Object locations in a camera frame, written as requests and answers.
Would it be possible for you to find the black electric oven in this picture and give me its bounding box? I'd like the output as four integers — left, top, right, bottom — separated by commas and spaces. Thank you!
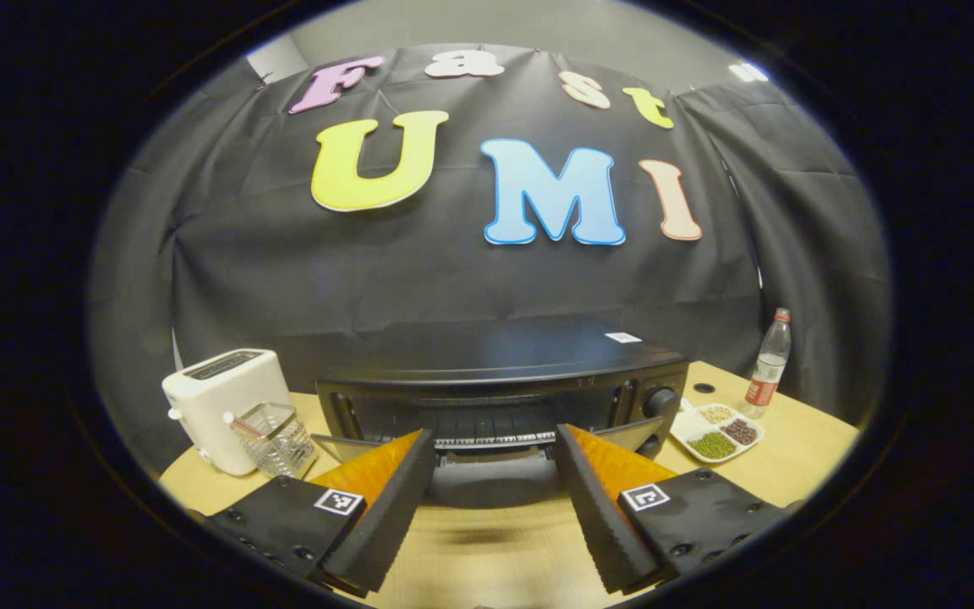
311, 317, 691, 508

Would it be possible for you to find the clear glass cup with straw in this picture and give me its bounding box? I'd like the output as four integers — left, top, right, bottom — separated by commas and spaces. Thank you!
223, 402, 319, 480

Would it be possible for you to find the white toaster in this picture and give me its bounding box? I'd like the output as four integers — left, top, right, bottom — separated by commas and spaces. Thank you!
161, 348, 293, 477

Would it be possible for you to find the large black oven knob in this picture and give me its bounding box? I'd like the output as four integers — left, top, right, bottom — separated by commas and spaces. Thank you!
642, 387, 681, 418

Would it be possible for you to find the clear bottle with red label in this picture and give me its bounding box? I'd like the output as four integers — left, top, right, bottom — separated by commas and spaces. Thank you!
741, 307, 792, 420

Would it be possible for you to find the white divided dish of beans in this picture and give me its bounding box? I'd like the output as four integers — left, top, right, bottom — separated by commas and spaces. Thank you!
670, 398, 765, 464

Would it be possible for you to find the black backdrop cloth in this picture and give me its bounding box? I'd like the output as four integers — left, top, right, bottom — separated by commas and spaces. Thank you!
85, 42, 894, 475

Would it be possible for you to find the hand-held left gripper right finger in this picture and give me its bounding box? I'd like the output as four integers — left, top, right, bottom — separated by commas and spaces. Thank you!
555, 423, 792, 595

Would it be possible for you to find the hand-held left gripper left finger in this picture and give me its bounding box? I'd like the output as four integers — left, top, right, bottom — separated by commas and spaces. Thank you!
204, 429, 439, 597

